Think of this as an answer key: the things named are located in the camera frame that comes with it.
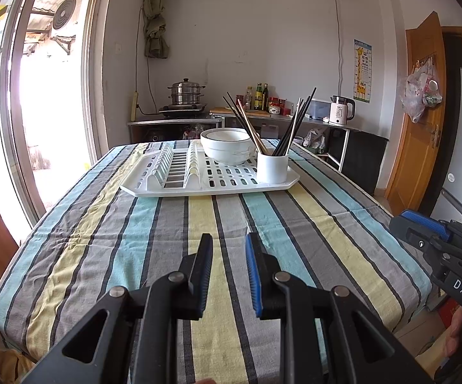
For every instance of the white electric kettle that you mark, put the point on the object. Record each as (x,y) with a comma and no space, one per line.
(339,112)

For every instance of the metal kitchen counter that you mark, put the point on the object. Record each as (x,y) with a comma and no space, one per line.
(143,124)

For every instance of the white plastic dish rack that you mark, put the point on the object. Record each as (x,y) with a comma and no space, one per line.
(215,191)

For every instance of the white ceramic bowl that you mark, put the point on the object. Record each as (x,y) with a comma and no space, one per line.
(225,134)
(227,154)

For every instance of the red cardboard box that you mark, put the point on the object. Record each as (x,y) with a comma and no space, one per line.
(450,308)

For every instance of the clear container with blue lid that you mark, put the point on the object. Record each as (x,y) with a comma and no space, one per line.
(318,111)

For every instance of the dark glass bottle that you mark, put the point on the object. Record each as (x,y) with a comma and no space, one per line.
(266,98)

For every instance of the giraffe wall poster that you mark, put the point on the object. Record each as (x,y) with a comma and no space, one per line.
(362,72)

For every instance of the wooden cutting board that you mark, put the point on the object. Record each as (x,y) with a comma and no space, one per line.
(223,111)

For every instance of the yellow oil bottle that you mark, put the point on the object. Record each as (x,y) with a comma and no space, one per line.
(259,98)

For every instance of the beige power strip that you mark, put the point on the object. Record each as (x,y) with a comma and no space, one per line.
(134,106)

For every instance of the person's right hand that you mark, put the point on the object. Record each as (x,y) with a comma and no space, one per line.
(456,336)

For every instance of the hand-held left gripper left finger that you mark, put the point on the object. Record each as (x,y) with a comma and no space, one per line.
(203,280)

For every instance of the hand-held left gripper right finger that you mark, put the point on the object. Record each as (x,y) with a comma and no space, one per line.
(253,276)

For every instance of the gas stove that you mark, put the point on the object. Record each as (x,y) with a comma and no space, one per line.
(183,110)

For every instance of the small red spice jar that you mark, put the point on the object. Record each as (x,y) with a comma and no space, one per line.
(240,102)

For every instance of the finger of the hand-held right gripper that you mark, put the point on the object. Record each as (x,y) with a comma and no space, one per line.
(408,234)
(422,224)

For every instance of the red lidded jar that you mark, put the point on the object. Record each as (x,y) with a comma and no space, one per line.
(277,107)

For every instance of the white cup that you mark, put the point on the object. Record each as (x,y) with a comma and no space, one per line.
(273,168)

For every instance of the crumpled plastic bag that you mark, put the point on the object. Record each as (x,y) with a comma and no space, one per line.
(314,140)

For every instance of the striped tablecloth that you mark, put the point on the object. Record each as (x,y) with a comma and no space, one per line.
(155,228)

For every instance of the steel steamer pot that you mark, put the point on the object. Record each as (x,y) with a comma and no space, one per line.
(187,94)

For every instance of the hanging plastic bags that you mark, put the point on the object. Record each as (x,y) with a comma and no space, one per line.
(416,96)

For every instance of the wooden door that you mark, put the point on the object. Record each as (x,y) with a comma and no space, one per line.
(414,148)

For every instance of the outdoor air conditioner unit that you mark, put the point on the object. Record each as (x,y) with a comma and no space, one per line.
(63,12)

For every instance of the sliding glass door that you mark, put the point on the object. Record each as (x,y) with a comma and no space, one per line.
(15,128)

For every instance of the tied grey-green curtain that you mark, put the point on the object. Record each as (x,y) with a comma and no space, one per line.
(157,32)

